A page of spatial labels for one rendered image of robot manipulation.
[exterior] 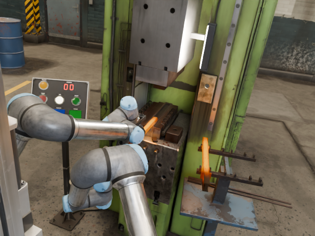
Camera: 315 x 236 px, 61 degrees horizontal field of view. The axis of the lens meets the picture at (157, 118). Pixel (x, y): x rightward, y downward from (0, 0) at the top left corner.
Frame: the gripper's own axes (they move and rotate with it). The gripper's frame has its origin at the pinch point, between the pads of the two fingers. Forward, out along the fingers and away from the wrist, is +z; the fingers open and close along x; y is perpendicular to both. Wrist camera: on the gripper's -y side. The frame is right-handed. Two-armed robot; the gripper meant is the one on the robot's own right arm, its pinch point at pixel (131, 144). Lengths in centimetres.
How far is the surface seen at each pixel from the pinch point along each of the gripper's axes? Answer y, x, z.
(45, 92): -12, -64, 10
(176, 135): 2.9, 18.5, 27.7
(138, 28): -56, -13, 27
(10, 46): 52, -380, 291
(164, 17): -64, 2, 27
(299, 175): 100, 139, 186
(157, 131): 3.9, 5.6, 27.7
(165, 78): -31.3, 6.4, 27.4
